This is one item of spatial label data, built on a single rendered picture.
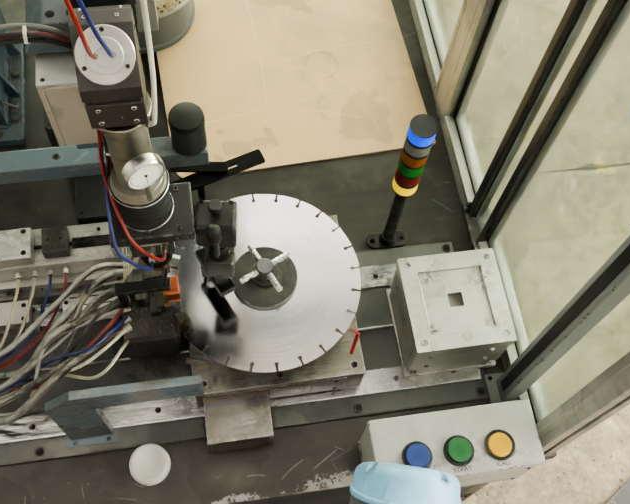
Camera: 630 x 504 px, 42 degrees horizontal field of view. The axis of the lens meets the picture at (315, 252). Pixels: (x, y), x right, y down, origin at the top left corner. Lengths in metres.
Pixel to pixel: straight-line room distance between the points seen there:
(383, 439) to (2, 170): 0.76
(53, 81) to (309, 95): 0.95
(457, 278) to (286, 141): 0.50
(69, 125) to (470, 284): 0.78
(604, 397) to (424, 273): 0.42
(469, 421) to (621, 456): 1.12
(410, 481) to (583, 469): 1.59
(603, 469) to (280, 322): 1.32
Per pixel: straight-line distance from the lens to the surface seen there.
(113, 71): 0.85
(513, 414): 1.44
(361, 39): 1.94
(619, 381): 1.20
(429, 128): 1.32
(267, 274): 1.35
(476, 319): 1.48
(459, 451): 1.39
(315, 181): 1.72
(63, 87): 0.98
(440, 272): 1.50
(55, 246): 1.54
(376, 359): 1.57
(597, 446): 2.47
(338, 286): 1.40
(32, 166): 1.43
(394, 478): 0.87
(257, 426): 1.45
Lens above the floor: 2.23
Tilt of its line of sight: 64 degrees down
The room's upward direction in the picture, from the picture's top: 9 degrees clockwise
